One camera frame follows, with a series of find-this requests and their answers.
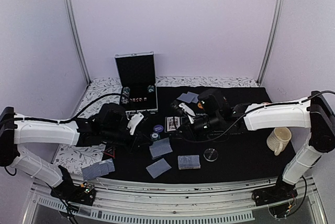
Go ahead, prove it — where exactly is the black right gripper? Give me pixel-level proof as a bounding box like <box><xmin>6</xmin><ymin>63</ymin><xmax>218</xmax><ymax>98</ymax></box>
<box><xmin>169</xmin><ymin>113</ymin><xmax>222</xmax><ymax>144</ymax></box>

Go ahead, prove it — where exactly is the short poker chip stack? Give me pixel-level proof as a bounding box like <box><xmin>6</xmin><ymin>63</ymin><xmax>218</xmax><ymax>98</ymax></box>
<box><xmin>147</xmin><ymin>85</ymin><xmax>155</xmax><ymax>93</ymax></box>

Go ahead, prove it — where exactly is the face-up king card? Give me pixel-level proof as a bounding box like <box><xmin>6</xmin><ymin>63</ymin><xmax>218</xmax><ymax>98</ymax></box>
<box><xmin>165</xmin><ymin>117</ymin><xmax>181</xmax><ymax>132</ymax></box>

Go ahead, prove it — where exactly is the green poker chip pile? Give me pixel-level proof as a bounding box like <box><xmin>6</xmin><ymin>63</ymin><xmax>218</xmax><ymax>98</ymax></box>
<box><xmin>150</xmin><ymin>132</ymin><xmax>160</xmax><ymax>142</ymax></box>

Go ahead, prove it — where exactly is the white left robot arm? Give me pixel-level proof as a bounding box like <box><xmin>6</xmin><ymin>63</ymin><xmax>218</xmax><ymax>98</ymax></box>
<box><xmin>1</xmin><ymin>103</ymin><xmax>150</xmax><ymax>200</ymax></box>

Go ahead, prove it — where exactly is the black poker mat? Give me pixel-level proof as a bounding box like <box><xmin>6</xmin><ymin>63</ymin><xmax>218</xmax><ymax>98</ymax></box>
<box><xmin>103</xmin><ymin>86</ymin><xmax>295</xmax><ymax>184</ymax></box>

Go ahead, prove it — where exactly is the aluminium poker chip case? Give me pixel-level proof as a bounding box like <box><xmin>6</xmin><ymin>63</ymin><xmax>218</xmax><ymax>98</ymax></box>
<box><xmin>115</xmin><ymin>51</ymin><xmax>158</xmax><ymax>113</ymax></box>

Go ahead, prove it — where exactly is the left aluminium frame post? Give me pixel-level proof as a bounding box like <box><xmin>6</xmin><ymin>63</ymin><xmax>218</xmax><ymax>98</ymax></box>
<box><xmin>64</xmin><ymin>0</ymin><xmax>91</xmax><ymax>85</ymax></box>

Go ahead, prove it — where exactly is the clear dealer button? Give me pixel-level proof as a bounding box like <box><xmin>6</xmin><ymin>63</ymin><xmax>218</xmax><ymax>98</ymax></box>
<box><xmin>204</xmin><ymin>148</ymin><xmax>218</xmax><ymax>162</ymax></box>

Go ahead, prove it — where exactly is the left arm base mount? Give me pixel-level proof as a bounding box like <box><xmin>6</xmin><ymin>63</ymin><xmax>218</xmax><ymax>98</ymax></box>
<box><xmin>50</xmin><ymin>165</ymin><xmax>96</xmax><ymax>206</ymax></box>

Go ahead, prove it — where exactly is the red dice row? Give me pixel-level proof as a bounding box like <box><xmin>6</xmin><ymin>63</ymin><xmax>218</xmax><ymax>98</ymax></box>
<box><xmin>129</xmin><ymin>97</ymin><xmax>147</xmax><ymax>103</ymax></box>

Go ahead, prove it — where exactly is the blue patterned card deck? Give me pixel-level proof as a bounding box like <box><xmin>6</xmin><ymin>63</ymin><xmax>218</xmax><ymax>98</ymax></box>
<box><xmin>82</xmin><ymin>159</ymin><xmax>115</xmax><ymax>181</ymax></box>

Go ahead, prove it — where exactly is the floral white tablecloth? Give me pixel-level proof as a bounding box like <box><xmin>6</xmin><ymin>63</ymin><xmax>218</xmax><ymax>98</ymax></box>
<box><xmin>54</xmin><ymin>76</ymin><xmax>259</xmax><ymax>175</ymax></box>

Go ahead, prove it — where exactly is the right aluminium frame post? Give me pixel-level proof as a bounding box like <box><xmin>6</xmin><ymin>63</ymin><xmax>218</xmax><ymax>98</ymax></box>
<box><xmin>257</xmin><ymin>0</ymin><xmax>284</xmax><ymax>86</ymax></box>

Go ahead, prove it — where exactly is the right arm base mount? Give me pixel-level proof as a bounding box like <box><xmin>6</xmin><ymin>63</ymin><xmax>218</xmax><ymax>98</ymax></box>
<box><xmin>251</xmin><ymin>175</ymin><xmax>298</xmax><ymax>206</ymax></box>

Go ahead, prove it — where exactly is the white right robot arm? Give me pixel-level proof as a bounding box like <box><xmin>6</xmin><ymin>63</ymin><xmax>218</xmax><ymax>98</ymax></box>
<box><xmin>171</xmin><ymin>88</ymin><xmax>334</xmax><ymax>201</ymax></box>

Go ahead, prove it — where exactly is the long poker chip stack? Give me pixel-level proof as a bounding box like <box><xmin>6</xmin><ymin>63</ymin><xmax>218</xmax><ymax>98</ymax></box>
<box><xmin>121</xmin><ymin>87</ymin><xmax>130</xmax><ymax>105</ymax></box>

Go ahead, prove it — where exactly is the aluminium frame post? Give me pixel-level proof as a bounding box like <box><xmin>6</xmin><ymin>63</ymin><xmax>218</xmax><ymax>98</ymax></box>
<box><xmin>257</xmin><ymin>0</ymin><xmax>284</xmax><ymax>86</ymax></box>
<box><xmin>64</xmin><ymin>0</ymin><xmax>91</xmax><ymax>85</ymax></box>

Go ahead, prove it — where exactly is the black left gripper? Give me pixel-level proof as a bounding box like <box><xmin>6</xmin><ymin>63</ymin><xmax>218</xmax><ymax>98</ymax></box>
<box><xmin>102</xmin><ymin>127</ymin><xmax>153</xmax><ymax>154</ymax></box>

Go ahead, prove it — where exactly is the red triangle all-in marker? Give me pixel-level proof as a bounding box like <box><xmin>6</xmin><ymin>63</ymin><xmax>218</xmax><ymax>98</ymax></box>
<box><xmin>103</xmin><ymin>147</ymin><xmax>116</xmax><ymax>159</ymax></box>

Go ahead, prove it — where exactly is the purple small blind button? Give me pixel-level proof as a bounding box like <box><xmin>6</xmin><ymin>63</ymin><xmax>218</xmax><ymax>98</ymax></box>
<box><xmin>153</xmin><ymin>125</ymin><xmax>164</xmax><ymax>133</ymax></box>

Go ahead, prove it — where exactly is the cream ribbed mug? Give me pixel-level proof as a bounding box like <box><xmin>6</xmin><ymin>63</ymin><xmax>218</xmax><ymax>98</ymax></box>
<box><xmin>266</xmin><ymin>127</ymin><xmax>292</xmax><ymax>156</ymax></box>

